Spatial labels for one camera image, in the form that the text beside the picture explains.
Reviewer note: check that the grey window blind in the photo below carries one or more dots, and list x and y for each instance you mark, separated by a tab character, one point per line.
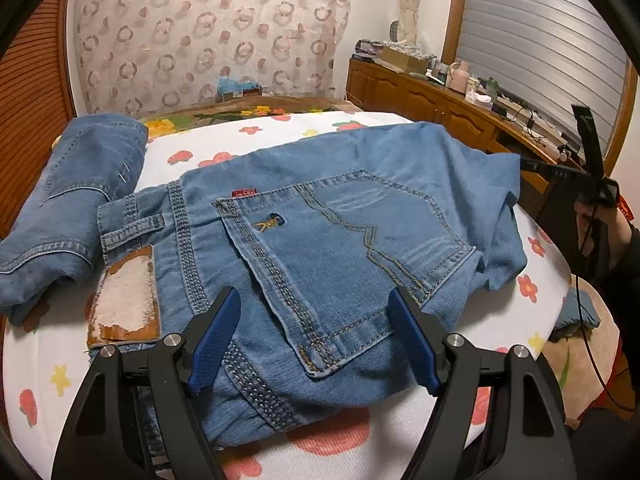
540	35

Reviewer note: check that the blue jeans pants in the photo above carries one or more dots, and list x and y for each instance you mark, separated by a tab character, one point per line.
350	240
75	185

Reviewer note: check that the wooden louvered wardrobe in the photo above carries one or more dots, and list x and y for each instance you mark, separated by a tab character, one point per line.
35	110

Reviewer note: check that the sheer circle-patterned curtain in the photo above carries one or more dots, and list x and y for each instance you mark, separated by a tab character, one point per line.
200	35

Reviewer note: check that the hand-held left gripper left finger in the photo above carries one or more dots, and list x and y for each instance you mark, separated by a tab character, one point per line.
215	345

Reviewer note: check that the person's right hand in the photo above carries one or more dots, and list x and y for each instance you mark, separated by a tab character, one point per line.
590	230

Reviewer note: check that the small oval mirror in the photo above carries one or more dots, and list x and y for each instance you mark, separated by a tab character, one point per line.
395	31

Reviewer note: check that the person's right forearm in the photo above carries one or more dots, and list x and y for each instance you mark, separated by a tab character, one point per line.
625	320

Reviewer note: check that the clear purple storage box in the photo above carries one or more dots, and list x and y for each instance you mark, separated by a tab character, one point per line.
370	48

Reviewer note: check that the wooden window frame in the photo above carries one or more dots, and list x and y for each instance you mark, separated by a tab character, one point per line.
452	10

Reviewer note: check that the cardboard box of small packets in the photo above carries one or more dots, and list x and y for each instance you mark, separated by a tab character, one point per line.
405	57

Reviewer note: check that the pink tissue box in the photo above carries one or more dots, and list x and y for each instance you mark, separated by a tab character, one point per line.
478	101

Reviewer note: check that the pink thermos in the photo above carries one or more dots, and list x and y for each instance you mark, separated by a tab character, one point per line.
460	77

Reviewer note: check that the blue grey cloth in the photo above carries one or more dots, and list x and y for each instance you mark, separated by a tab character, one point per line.
580	312

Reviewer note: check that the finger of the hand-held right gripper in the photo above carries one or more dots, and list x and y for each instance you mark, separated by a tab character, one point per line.
589	140
547	167

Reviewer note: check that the white power strip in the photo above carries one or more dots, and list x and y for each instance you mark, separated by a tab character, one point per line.
530	117

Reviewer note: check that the beige tied curtain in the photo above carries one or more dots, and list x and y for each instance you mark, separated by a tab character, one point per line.
411	0

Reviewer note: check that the wooden side cabinet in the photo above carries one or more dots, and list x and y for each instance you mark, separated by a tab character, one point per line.
425	100

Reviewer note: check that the green bottle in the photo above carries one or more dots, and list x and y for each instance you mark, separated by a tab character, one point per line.
492	87

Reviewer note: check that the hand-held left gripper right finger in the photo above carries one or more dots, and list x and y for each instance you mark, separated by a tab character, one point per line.
412	340

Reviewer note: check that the cardboard box with blue plastic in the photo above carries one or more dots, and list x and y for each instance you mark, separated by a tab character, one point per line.
239	87

